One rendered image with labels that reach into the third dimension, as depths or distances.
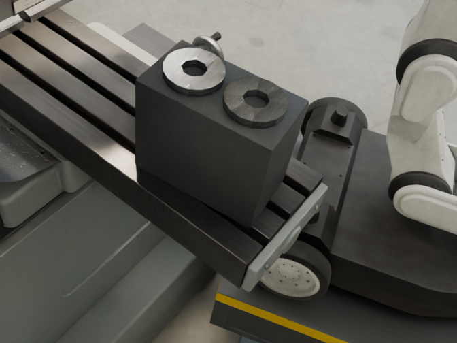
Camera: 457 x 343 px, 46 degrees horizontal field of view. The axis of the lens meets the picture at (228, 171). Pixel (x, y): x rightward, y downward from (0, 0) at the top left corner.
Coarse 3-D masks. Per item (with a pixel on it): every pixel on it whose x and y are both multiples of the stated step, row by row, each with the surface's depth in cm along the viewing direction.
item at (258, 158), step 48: (192, 48) 79; (144, 96) 76; (192, 96) 75; (240, 96) 74; (288, 96) 77; (144, 144) 84; (192, 144) 78; (240, 144) 73; (288, 144) 79; (192, 192) 86; (240, 192) 79
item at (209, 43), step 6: (198, 36) 155; (204, 36) 153; (216, 36) 154; (192, 42) 157; (198, 42) 155; (204, 42) 153; (210, 42) 152; (216, 42) 153; (204, 48) 156; (210, 48) 154; (216, 48) 152; (216, 54) 153; (222, 54) 153
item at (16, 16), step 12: (0, 0) 102; (12, 0) 104; (24, 0) 106; (36, 0) 109; (48, 0) 111; (60, 0) 112; (72, 0) 115; (0, 12) 103; (12, 12) 106; (24, 12) 108; (36, 12) 109; (48, 12) 112; (0, 24) 104; (12, 24) 106; (0, 36) 104
